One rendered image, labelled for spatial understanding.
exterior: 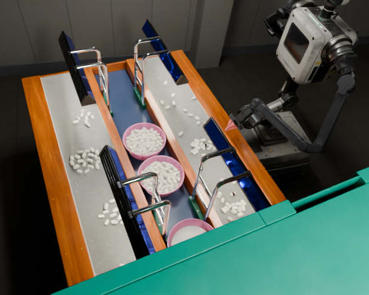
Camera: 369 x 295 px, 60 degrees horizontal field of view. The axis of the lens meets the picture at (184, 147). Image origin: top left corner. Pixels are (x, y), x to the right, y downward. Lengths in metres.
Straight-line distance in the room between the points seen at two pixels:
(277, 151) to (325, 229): 1.89
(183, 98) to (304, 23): 0.92
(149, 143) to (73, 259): 0.81
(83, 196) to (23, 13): 2.07
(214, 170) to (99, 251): 0.79
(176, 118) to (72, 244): 1.03
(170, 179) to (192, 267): 1.35
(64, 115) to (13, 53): 1.58
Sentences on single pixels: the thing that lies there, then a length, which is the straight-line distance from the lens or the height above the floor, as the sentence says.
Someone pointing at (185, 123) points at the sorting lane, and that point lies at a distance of 2.14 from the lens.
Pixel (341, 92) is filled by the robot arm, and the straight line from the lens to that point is 1.82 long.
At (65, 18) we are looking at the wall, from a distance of 3.44.
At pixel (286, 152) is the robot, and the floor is 0.47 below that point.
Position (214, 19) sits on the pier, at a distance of 3.49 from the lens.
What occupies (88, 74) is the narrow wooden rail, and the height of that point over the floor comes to 0.77.
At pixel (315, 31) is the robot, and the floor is 1.45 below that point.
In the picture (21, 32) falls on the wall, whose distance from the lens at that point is 3.54.
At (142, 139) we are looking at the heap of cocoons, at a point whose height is 0.74.
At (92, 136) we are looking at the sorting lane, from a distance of 2.06.
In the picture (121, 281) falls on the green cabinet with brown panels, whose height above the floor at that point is 1.79.
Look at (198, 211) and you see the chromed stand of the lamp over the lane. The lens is 1.80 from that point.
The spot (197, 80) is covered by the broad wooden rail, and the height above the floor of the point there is 0.77.
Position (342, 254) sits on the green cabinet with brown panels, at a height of 1.79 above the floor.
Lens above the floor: 2.31
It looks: 51 degrees down
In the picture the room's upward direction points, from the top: 10 degrees clockwise
